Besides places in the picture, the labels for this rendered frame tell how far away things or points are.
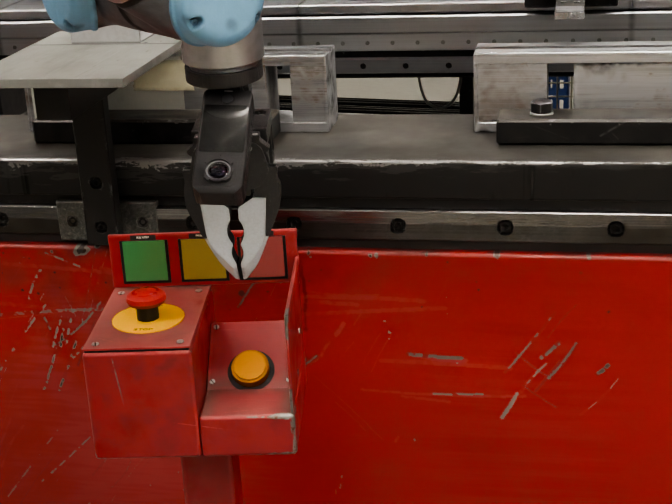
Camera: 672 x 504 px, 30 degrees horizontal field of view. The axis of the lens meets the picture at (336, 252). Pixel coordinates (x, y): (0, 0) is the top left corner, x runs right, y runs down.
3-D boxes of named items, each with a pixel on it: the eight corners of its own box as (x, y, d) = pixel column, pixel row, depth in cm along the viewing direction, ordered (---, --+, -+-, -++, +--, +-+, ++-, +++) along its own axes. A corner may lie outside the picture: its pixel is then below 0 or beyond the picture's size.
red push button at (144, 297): (125, 333, 124) (121, 299, 122) (133, 316, 127) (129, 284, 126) (165, 331, 124) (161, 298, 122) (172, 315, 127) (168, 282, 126)
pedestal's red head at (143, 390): (95, 460, 123) (72, 291, 117) (126, 387, 138) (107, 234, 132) (297, 455, 122) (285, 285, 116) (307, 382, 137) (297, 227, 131)
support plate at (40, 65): (-39, 88, 132) (-40, 79, 131) (58, 39, 156) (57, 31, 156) (124, 87, 128) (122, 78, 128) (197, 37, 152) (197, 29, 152)
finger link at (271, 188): (284, 230, 120) (278, 143, 116) (283, 236, 119) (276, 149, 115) (235, 231, 121) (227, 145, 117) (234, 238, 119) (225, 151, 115)
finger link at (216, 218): (246, 257, 127) (238, 172, 123) (240, 283, 121) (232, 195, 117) (215, 258, 127) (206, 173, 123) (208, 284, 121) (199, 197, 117)
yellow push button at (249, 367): (232, 392, 127) (230, 382, 126) (234, 359, 129) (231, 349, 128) (270, 391, 127) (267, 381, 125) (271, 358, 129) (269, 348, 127)
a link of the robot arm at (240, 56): (257, 26, 109) (164, 30, 109) (261, 76, 111) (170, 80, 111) (264, 4, 116) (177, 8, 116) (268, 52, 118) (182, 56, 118)
